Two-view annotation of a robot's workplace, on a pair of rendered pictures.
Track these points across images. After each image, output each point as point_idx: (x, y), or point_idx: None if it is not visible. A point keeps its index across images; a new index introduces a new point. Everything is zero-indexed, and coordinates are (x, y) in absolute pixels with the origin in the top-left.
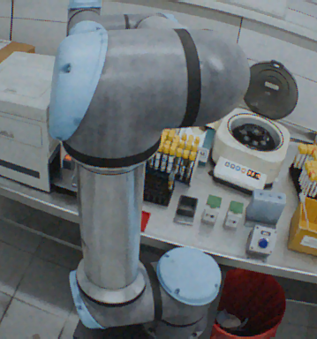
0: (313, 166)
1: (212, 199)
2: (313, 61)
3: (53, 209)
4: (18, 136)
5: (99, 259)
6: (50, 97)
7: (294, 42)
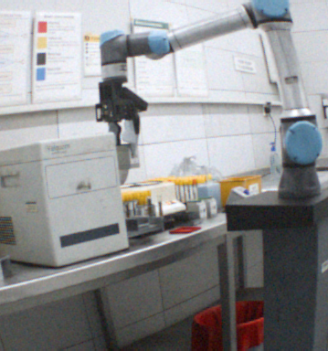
0: (187, 178)
1: (194, 200)
2: (107, 129)
3: (150, 252)
4: (96, 181)
5: (302, 80)
6: (267, 6)
7: (91, 119)
